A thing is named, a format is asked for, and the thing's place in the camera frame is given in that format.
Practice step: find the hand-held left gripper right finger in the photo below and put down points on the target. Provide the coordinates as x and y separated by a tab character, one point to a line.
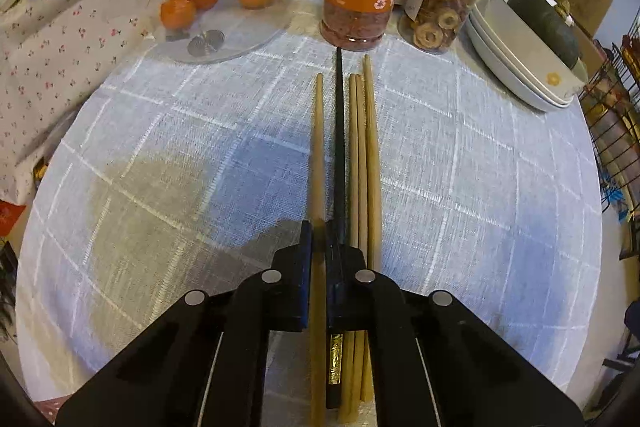
331	277

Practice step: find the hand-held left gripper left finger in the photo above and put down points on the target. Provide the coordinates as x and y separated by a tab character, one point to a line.
304	277

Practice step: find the light wooden chopstick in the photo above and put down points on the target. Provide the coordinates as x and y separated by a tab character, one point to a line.
317	157

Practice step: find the black chopstick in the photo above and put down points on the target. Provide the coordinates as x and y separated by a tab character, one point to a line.
340	132

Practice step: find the metal spiral stand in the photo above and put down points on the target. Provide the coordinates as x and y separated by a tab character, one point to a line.
205	43

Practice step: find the printed cardboard box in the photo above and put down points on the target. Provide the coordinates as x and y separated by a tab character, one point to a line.
41	172

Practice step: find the red cardboard box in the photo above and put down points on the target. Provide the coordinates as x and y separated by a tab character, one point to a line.
10	219

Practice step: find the dark green squash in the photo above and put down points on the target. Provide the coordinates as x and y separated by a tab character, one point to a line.
545	27

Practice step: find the cherry print cloth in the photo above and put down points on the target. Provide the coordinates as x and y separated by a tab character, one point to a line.
50	57

